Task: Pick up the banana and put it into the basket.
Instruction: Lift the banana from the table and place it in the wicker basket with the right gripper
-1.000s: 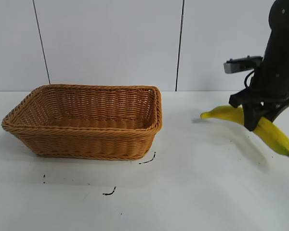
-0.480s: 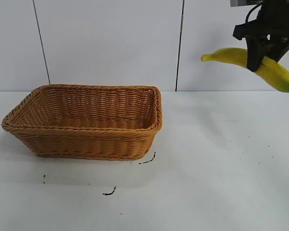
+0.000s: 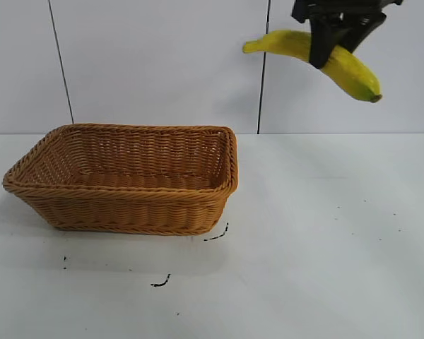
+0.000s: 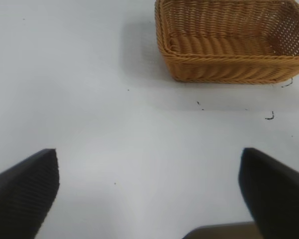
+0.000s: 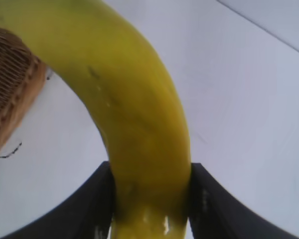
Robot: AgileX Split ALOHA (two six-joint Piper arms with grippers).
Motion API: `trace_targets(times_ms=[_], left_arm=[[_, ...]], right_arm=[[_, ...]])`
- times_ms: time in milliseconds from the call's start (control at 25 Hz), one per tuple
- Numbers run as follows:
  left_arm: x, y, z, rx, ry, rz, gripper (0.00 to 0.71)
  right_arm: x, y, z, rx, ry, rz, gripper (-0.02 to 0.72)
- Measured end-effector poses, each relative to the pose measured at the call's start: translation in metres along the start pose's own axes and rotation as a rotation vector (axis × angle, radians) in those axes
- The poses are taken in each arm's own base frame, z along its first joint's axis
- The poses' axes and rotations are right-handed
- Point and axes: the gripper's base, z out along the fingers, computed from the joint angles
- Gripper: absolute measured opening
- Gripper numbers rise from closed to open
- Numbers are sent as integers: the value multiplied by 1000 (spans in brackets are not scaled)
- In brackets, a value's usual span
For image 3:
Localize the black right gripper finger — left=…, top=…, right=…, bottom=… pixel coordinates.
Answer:
left=340, top=12, right=388, bottom=54
left=309, top=13, right=348, bottom=71

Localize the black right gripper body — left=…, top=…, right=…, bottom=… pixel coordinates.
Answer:
left=290, top=0, right=404, bottom=23

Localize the yellow banana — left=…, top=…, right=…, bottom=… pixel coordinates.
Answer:
left=242, top=30, right=383, bottom=104

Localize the brown woven wicker basket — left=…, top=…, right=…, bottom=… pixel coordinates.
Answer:
left=1, top=123, right=240, bottom=237

